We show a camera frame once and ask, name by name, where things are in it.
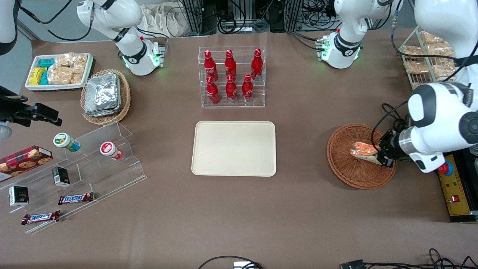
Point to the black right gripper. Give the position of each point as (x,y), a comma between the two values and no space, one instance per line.
(11,110)

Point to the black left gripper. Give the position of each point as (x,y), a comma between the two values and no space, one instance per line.
(390,144)

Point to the triangle sandwich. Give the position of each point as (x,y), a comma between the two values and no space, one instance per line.
(364,150)

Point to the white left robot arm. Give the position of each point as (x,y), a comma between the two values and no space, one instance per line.
(440,112)

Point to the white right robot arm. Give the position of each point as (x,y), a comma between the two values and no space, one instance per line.
(112,15)

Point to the brown round wicker basket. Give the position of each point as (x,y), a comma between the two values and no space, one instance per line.
(343,168)

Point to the light oval wicker basket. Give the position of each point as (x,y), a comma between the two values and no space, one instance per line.
(125,101)

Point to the cream plastic serving tray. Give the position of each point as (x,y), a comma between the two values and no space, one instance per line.
(233,149)

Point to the white rectangular snack bin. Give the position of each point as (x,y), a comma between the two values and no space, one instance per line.
(56,87)

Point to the green lidded yogurt cup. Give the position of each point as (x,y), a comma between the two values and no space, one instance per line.
(64,141)

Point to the teal snack packet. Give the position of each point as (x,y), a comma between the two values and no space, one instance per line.
(47,63)
(44,77)

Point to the yellow snack packet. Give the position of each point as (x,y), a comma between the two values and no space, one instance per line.
(36,76)

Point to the red tartan cookie box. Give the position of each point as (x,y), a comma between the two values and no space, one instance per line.
(22,160)

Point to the silver foil wrapped pack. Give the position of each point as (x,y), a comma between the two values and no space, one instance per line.
(102,91)
(102,113)

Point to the red emergency stop button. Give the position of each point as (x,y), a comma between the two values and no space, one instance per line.
(445,169)

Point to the dark green drink carton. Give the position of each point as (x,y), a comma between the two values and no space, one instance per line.
(18,196)
(61,176)

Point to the red lidded yogurt cup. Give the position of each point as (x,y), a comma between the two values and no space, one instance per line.
(109,149)

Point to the clear acrylic stepped display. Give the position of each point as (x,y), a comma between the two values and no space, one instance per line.
(93,179)

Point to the black yellow control box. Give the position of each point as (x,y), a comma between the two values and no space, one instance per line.
(453,201)

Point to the brown Snickers bar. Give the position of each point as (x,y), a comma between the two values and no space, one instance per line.
(40,217)
(75,198)

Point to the white cloth bag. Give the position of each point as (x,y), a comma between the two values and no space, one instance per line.
(164,20)

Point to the red cola bottle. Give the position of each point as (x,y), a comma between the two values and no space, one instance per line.
(212,92)
(247,90)
(210,67)
(231,91)
(256,66)
(230,66)

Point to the clear acrylic bottle rack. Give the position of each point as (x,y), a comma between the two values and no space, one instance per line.
(201,104)

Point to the small white device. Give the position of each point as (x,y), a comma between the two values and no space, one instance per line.
(244,265)

